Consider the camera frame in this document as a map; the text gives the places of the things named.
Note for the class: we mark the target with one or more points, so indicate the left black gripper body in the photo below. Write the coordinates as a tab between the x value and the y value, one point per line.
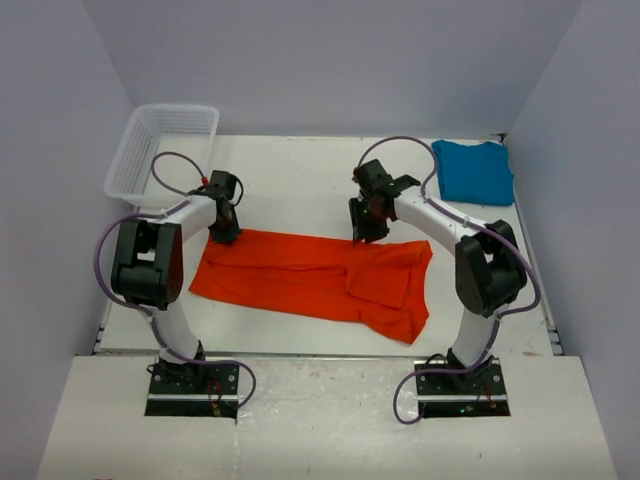
225	230

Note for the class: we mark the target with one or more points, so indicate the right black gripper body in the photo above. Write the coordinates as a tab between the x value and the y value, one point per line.
367	223

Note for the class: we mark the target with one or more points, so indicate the orange t shirt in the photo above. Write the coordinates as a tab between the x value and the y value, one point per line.
381	286

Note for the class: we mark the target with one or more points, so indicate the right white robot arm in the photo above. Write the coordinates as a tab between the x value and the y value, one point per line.
489	271

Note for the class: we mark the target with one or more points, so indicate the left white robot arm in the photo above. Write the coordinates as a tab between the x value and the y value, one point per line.
147	272

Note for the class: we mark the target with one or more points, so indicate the white plastic basket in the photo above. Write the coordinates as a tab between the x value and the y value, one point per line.
165	149

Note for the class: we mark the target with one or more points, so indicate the blue folded t shirt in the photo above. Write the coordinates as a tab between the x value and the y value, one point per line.
476	174

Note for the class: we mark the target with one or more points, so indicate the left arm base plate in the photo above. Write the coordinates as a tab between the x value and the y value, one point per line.
195	391

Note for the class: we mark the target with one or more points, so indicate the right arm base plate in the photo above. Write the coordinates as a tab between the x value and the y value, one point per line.
479	394

